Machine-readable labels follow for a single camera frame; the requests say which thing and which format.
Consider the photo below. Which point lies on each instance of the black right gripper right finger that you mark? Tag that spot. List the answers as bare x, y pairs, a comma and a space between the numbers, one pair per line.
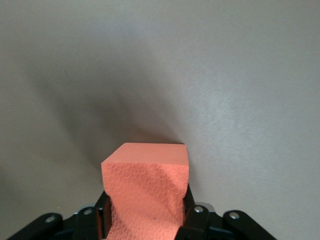
205, 222

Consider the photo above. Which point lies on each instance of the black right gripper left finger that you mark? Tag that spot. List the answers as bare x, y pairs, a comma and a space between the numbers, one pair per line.
82, 222

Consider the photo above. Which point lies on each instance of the orange foam cube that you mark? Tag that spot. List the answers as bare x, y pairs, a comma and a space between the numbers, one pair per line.
145, 175

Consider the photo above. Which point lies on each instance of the brown table cover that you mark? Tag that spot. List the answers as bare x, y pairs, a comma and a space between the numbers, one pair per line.
160, 62

